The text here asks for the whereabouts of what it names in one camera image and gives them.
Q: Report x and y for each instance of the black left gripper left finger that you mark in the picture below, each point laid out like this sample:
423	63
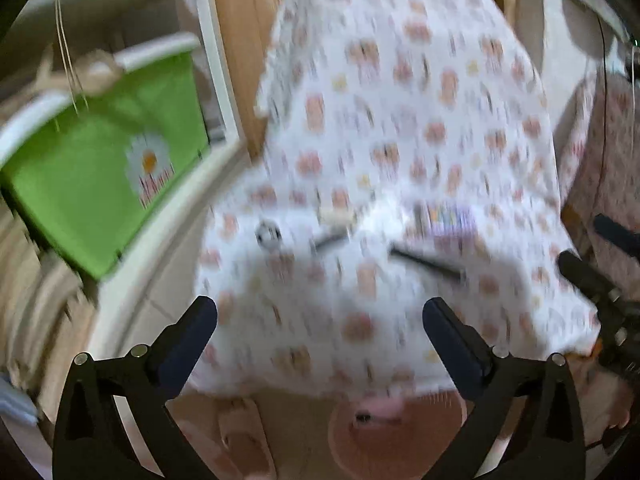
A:
90	440

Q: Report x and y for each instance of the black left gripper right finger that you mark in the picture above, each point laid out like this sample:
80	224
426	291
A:
548	440

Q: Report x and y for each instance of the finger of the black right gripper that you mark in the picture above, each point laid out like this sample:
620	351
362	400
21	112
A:
589	281
618	235

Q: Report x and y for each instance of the black comb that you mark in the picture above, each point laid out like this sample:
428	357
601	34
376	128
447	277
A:
431	264

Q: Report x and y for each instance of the black thread spool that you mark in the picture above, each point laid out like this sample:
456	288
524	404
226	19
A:
328	239

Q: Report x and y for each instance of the pink trash basket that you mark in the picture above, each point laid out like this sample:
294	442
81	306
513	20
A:
404	439

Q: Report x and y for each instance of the person right hand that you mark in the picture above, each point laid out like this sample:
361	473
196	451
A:
605	400

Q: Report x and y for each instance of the pink slipper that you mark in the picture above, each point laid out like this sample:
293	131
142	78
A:
231	440

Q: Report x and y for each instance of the purple patterned small box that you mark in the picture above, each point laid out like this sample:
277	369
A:
445	220

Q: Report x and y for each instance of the teddy bear print tablecloth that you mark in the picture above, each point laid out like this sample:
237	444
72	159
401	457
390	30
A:
430	101

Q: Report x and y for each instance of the crumpled white tissue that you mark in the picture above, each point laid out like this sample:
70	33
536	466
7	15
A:
386	216

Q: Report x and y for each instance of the green plastic storage bin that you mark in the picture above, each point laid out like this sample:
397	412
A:
87	172

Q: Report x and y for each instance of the beige thread spool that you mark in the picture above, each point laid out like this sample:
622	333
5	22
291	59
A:
340	218

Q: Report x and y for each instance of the beige cloth bag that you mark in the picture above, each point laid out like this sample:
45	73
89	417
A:
91	75

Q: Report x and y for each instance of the white shelf unit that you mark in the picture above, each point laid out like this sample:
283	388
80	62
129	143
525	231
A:
49	308

